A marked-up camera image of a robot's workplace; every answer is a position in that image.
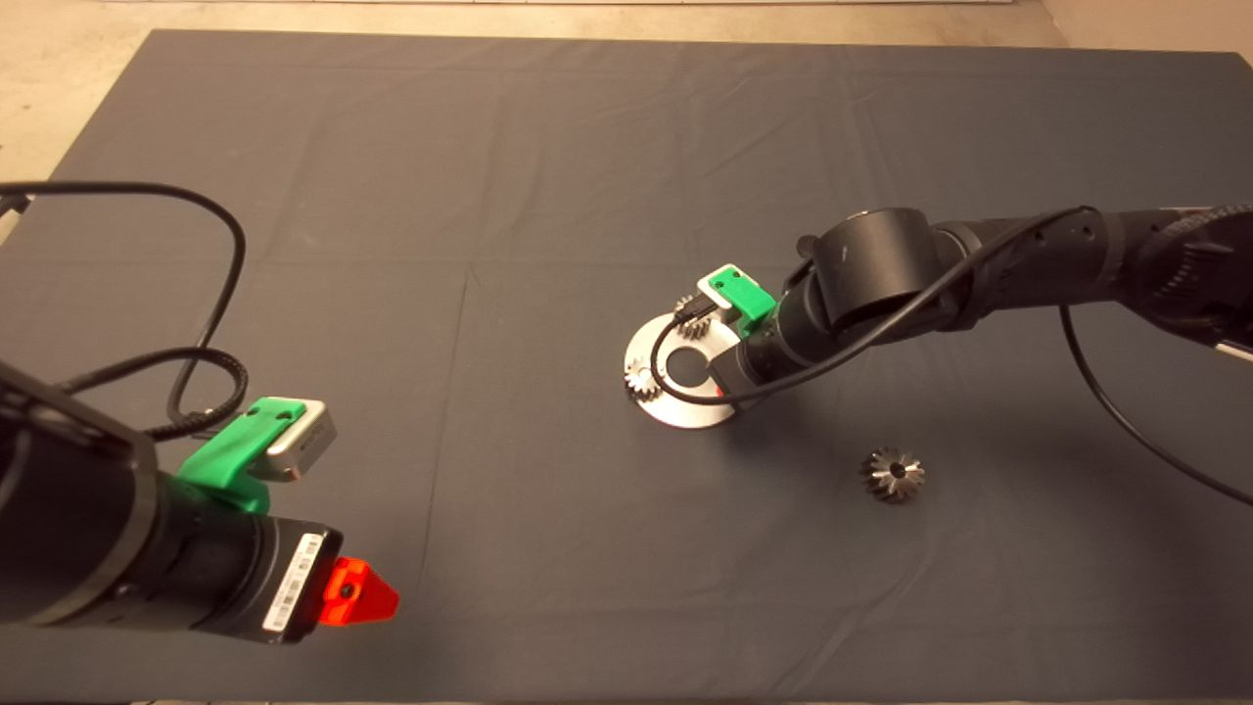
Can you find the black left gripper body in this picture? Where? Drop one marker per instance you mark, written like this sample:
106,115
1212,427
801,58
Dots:
291,582

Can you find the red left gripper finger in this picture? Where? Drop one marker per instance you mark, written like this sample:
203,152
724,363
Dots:
362,595

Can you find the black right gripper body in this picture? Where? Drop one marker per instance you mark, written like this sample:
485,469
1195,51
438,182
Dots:
752,372

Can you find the large steel bevel gear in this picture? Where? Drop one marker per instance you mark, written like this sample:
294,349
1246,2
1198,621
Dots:
893,475

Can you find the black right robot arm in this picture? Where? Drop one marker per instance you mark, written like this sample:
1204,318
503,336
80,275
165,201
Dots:
871,264

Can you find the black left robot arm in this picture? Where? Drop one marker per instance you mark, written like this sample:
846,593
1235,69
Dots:
59,519

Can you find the small steel spur gear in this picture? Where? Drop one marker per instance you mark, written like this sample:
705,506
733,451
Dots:
638,380
697,331

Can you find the round metal plate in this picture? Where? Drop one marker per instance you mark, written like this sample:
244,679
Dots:
685,413

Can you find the dark grey table cloth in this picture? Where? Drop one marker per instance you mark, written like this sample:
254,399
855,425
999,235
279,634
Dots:
489,196

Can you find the green right camera mount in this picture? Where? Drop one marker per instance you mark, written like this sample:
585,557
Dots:
744,292

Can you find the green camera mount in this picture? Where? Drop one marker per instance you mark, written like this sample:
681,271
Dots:
744,292
230,455

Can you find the green left camera mount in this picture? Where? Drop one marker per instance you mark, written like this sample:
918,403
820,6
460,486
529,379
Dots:
230,455

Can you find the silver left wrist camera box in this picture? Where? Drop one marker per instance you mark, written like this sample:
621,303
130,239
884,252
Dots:
308,441

